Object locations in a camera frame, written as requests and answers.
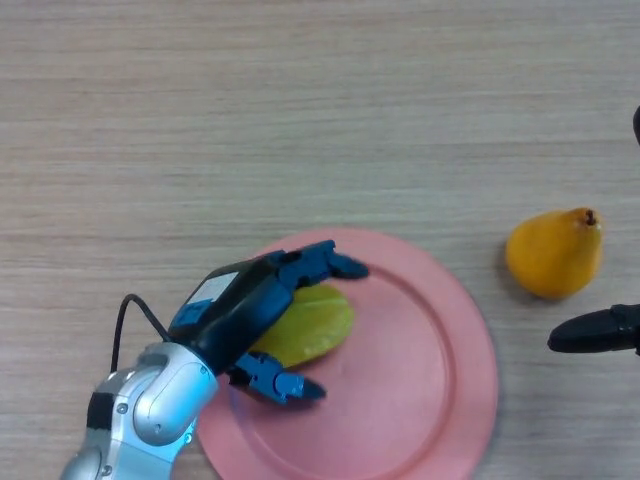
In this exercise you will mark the pink round plate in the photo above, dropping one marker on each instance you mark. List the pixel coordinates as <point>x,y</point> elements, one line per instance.
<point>395,380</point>

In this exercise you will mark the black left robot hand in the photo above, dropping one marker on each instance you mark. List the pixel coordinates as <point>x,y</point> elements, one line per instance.
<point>240,310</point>

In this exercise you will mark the yellow starfruit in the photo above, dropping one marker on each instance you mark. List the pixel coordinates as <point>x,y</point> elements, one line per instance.
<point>315,325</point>

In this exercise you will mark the orange yellow pear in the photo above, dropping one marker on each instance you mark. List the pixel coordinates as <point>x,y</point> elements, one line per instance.
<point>552,255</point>

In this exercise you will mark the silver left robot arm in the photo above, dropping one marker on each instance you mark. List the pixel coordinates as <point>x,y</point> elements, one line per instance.
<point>155,405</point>

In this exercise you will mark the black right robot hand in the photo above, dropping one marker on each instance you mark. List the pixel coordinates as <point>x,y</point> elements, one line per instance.
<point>595,332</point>

